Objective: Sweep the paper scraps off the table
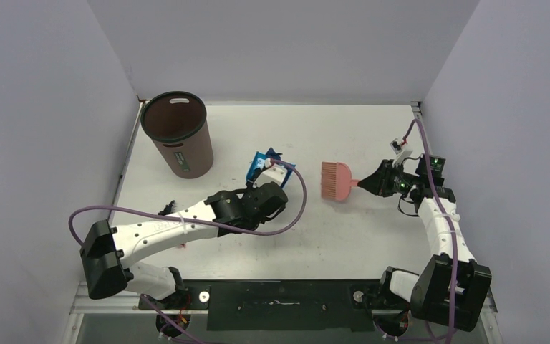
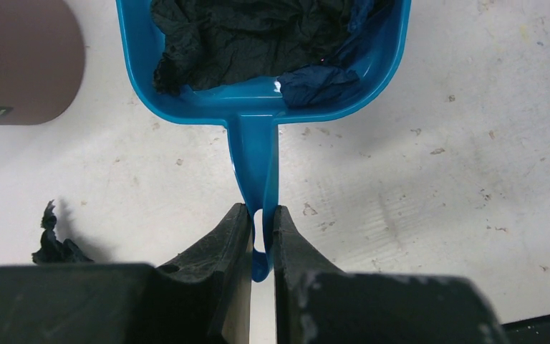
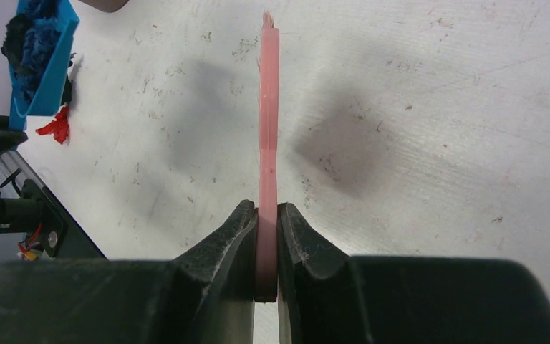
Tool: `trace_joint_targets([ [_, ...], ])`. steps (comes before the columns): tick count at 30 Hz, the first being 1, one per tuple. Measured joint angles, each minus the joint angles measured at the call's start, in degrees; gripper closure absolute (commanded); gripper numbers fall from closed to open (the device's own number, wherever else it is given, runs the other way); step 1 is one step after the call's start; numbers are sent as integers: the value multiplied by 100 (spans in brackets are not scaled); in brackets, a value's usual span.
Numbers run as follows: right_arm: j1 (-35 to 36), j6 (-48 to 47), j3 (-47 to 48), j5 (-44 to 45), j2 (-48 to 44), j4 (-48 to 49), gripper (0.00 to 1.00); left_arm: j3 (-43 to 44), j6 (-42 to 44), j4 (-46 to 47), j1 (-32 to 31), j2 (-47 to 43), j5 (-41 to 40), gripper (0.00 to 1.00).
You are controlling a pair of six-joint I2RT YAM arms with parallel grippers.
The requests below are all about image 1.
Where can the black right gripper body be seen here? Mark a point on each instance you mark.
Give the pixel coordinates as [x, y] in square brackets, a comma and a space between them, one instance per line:
[388, 178]

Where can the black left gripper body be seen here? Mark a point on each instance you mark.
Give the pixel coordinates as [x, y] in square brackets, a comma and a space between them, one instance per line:
[256, 222]

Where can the blue dustpan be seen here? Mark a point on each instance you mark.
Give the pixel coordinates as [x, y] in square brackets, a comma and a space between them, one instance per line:
[258, 162]

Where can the pink hand brush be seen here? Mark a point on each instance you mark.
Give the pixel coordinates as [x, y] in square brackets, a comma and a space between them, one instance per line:
[336, 181]

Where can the black scrap edge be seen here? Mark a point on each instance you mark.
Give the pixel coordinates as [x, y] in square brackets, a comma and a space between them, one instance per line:
[168, 208]

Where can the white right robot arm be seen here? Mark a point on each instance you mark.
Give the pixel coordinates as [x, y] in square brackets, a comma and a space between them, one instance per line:
[453, 286]

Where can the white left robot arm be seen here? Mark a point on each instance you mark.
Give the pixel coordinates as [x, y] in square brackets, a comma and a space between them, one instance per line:
[112, 256]

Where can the brown waste bin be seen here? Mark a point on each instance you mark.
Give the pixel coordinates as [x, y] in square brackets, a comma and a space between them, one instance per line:
[176, 122]

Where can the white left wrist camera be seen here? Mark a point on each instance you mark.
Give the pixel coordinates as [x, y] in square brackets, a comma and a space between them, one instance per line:
[270, 172]

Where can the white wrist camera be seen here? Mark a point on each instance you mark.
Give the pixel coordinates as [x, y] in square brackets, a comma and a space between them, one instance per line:
[270, 172]
[402, 150]

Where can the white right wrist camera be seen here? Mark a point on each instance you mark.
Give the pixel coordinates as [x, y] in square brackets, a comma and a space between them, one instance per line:
[402, 150]

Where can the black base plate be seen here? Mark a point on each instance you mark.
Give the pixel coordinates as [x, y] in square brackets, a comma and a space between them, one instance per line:
[288, 304]

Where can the aluminium front rail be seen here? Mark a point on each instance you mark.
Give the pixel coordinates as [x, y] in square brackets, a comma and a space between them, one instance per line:
[122, 303]

